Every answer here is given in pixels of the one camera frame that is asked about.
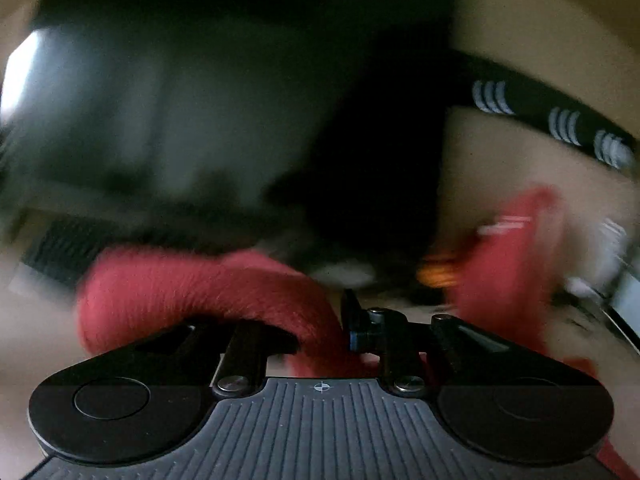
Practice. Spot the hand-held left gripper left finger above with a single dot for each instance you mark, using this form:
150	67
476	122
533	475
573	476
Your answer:
240	350

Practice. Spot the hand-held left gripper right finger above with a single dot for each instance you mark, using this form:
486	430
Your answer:
355	340

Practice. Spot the red fleece garment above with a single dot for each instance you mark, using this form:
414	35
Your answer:
200	285

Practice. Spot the white rounded device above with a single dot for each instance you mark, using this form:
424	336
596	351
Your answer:
345	272

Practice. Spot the small orange toy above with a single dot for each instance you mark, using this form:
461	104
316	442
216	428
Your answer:
440	270

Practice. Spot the black keyboard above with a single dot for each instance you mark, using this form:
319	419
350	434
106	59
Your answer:
65	250

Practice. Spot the curved dark monitor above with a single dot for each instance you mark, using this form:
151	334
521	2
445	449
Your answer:
200	85

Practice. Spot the small lit monitor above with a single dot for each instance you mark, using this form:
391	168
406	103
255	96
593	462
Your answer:
627	310

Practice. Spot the black power strip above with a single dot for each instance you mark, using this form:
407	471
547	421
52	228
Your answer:
540	105

